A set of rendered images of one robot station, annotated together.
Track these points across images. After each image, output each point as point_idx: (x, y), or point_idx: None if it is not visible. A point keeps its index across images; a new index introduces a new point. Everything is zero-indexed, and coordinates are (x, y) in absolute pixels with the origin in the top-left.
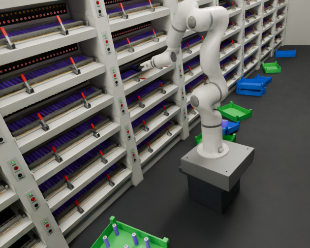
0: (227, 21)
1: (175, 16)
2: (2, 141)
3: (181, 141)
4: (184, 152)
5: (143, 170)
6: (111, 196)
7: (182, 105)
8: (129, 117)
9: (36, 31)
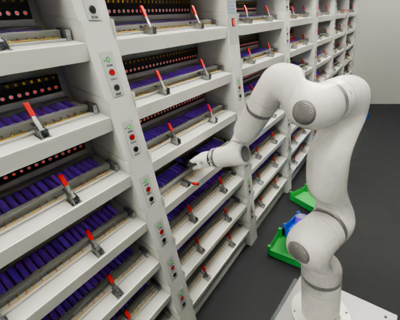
0: (369, 105)
1: (256, 93)
2: None
3: (247, 249)
4: (254, 269)
5: (197, 307)
6: None
7: (249, 202)
8: (174, 245)
9: None
